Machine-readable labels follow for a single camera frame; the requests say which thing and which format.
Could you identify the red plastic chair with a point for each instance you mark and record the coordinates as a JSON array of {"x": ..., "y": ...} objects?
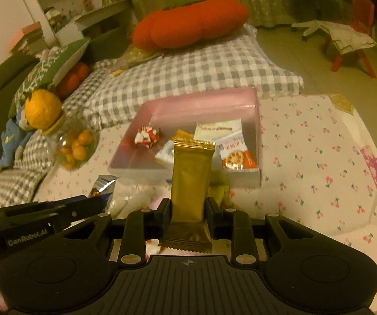
[{"x": 359, "y": 10}]

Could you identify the red snack packet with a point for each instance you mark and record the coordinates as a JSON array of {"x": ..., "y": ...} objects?
[{"x": 146, "y": 136}]

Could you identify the pink cardboard box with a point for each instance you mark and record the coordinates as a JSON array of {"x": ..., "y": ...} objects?
[{"x": 191, "y": 111}]

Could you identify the white office chair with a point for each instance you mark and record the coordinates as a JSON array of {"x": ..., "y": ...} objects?
[{"x": 309, "y": 26}]

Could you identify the grey checkered blanket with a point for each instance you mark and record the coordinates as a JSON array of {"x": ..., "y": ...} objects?
[{"x": 21, "y": 174}]

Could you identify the green snowflake pattern cushion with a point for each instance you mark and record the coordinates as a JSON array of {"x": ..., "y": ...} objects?
[{"x": 51, "y": 69}]

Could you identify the dark foil snack packet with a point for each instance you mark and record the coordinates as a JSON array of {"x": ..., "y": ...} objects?
[{"x": 103, "y": 183}]

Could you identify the cream white snack packet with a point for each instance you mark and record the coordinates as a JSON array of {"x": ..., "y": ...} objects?
[{"x": 219, "y": 128}]

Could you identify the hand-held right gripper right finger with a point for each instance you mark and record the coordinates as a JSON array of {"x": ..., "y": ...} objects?
[{"x": 213, "y": 218}]

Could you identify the grey checkered pillow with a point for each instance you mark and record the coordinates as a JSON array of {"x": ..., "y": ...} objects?
[{"x": 191, "y": 69}]

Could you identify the yellow plastic wrapper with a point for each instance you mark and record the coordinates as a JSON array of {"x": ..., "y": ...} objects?
[{"x": 132, "y": 55}]

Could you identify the red pumpkin shaped cushion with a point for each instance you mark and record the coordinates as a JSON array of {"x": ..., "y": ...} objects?
[{"x": 188, "y": 23}]

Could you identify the small white cartoon packet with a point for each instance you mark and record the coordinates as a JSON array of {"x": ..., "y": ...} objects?
[{"x": 165, "y": 151}]

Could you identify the large orange citrus fruit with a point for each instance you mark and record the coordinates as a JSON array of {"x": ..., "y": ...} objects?
[{"x": 42, "y": 108}]

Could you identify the white translucent snack packet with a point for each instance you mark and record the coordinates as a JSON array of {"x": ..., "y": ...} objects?
[
  {"x": 121, "y": 201},
  {"x": 146, "y": 195}
]

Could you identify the wooden jar lid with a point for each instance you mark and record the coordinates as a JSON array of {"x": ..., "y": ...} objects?
[{"x": 55, "y": 124}]

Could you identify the white bookshelf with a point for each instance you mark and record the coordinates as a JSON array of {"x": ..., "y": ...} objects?
[{"x": 64, "y": 6}]

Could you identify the cluster of small oranges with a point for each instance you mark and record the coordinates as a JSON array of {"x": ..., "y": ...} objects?
[{"x": 77, "y": 149}]

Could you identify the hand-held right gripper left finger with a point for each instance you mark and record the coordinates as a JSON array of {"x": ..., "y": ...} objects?
[{"x": 164, "y": 218}]

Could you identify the blue monkey plush toy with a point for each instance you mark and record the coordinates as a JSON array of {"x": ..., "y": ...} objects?
[{"x": 11, "y": 137}]

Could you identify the small red cushion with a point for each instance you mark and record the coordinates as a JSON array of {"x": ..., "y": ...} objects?
[{"x": 72, "y": 78}]

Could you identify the orange label snack packet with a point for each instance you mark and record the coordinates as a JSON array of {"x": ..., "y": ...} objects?
[{"x": 237, "y": 156}]

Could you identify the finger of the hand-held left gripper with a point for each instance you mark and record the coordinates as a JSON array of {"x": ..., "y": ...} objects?
[
  {"x": 83, "y": 211},
  {"x": 67, "y": 202}
]

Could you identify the gold snack bar packet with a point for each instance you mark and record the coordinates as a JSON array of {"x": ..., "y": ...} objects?
[{"x": 188, "y": 183}]

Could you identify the stack of books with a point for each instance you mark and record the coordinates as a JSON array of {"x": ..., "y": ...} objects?
[{"x": 28, "y": 36}]

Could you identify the round glass jar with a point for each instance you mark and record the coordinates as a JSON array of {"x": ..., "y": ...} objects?
[{"x": 91, "y": 137}]

